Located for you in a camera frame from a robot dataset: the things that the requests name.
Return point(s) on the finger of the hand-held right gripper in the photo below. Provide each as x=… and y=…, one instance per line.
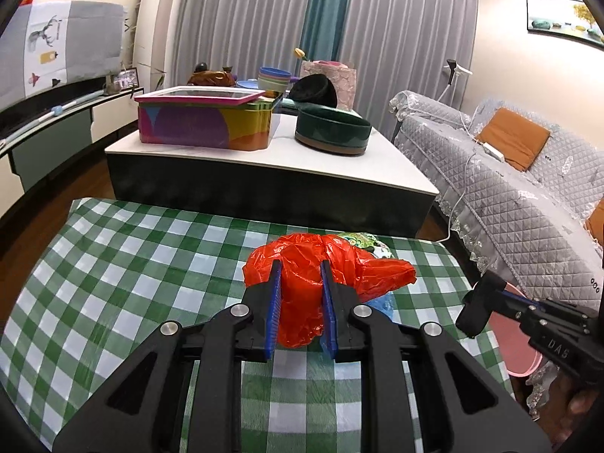
x=514, y=299

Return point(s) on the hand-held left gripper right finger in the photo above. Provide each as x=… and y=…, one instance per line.
x=329, y=311

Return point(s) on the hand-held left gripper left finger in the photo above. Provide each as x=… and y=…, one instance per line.
x=274, y=311

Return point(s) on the red plastic bag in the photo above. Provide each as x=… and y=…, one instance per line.
x=302, y=292

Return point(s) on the pink plastic basin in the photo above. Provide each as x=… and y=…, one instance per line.
x=514, y=349

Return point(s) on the person's right hand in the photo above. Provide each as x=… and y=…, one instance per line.
x=583, y=408

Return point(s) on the blue plastic bag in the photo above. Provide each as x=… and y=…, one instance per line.
x=383, y=306

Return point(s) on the green snack packet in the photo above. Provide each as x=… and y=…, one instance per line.
x=368, y=241

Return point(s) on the grey quilted sofa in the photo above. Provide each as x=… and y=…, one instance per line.
x=495, y=198

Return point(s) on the orange cushion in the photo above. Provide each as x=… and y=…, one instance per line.
x=514, y=137
x=597, y=222

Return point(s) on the white top coffee table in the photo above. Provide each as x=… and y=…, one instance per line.
x=283, y=188

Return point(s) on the white power adapter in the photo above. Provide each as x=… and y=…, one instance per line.
x=490, y=151

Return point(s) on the green checked tablecloth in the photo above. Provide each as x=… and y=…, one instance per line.
x=118, y=269

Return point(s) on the dark green round basket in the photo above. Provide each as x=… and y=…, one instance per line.
x=330, y=132

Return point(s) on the colourful storage box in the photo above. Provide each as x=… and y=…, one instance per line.
x=198, y=125

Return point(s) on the black round basket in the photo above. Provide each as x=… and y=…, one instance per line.
x=314, y=89

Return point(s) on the pink gift bag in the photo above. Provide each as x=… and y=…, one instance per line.
x=344, y=80

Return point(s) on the stack of blue bowls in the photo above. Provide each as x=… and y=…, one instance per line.
x=273, y=78

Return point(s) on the brown stuffed toy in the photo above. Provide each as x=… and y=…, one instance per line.
x=210, y=78

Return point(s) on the yellow artificial flower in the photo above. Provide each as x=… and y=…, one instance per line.
x=299, y=53

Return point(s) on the white television cabinet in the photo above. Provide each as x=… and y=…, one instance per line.
x=47, y=146

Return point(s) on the grey curtain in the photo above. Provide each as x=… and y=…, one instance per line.
x=236, y=14
x=406, y=33

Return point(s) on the teal curtain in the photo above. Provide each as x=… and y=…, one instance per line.
x=325, y=9

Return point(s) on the grey cloth covered television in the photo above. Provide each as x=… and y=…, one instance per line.
x=85, y=33

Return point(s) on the small photo frame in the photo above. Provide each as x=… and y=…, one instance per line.
x=127, y=78

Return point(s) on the framed wall picture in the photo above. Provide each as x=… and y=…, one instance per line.
x=557, y=21

